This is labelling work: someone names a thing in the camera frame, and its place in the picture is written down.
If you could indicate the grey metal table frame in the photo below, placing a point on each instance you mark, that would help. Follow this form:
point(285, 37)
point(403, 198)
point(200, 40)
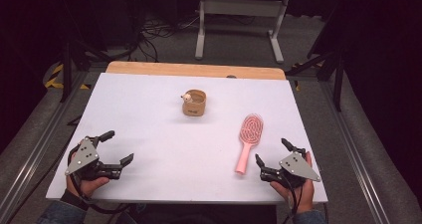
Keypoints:
point(244, 7)

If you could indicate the tan round holder cup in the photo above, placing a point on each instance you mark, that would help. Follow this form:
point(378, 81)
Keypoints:
point(194, 108)

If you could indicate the person's right hand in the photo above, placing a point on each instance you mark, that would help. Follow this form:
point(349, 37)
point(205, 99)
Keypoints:
point(300, 197)

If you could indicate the aluminium rail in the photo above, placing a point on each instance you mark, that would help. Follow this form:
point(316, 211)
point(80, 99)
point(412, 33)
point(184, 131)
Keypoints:
point(358, 157)
point(33, 157)

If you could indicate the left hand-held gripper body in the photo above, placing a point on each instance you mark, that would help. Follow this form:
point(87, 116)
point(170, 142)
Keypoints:
point(83, 157)

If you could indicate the pink hair brush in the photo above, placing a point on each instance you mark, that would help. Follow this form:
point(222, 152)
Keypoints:
point(250, 131)

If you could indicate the wooden table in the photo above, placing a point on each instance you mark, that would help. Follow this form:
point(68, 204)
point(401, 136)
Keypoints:
point(199, 70)

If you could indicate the person's left hand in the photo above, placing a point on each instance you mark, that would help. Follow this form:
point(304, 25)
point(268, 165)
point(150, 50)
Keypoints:
point(89, 186)

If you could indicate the white board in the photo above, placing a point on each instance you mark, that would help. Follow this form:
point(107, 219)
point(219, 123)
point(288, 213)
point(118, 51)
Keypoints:
point(159, 134)

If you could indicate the black metal stand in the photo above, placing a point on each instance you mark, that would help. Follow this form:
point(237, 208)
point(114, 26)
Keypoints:
point(338, 81)
point(67, 71)

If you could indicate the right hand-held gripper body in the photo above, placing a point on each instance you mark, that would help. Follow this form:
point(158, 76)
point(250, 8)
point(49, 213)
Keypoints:
point(297, 167)

